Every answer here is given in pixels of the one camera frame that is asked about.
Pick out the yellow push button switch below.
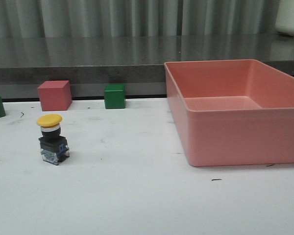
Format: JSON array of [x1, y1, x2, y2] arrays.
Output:
[[37, 114, 70, 165]]

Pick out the green cube middle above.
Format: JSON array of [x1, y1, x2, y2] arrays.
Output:
[[104, 84, 125, 109]]

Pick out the pink plastic bin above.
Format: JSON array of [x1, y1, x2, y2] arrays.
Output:
[[165, 59, 294, 166]]

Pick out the pink cube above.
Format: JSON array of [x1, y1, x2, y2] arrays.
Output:
[[37, 80, 72, 111]]

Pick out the grey stone counter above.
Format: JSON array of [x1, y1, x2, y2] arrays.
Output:
[[0, 34, 294, 101]]

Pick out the grey-white curtain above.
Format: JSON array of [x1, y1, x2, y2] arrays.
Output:
[[0, 0, 279, 38]]

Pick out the white appliance on counter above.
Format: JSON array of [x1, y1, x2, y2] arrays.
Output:
[[275, 0, 294, 37]]

